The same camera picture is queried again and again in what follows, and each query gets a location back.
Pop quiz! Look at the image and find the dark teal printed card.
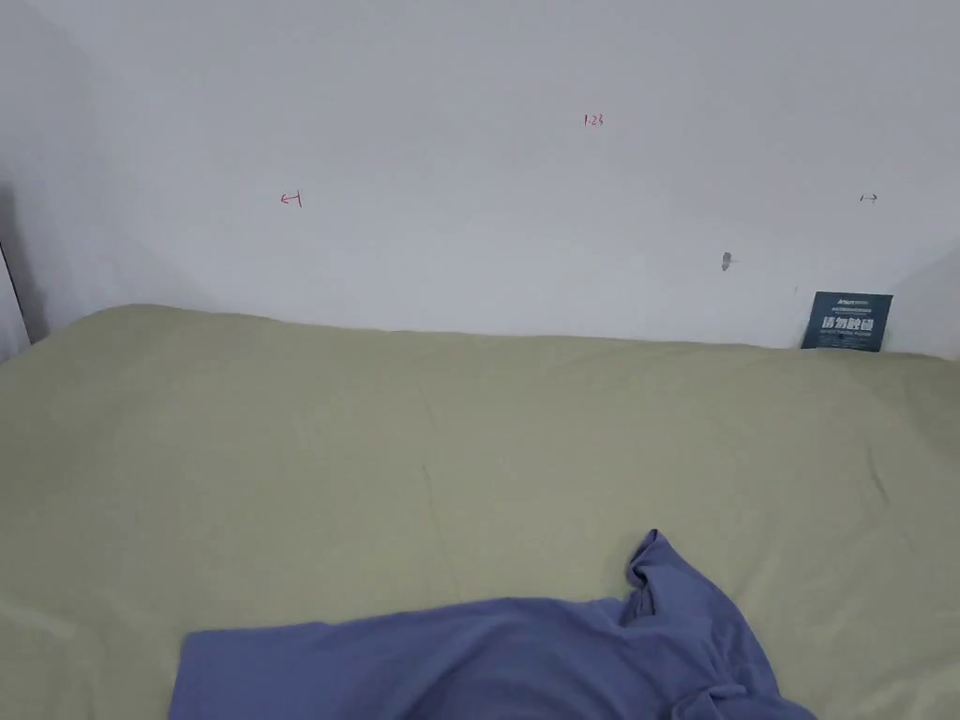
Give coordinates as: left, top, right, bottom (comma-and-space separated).
800, 291, 894, 352

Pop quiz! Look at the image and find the bed with pale green sheet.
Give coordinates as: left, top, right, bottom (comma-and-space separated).
0, 303, 960, 720

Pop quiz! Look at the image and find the blue shirt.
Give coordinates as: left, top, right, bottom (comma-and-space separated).
166, 528, 820, 720

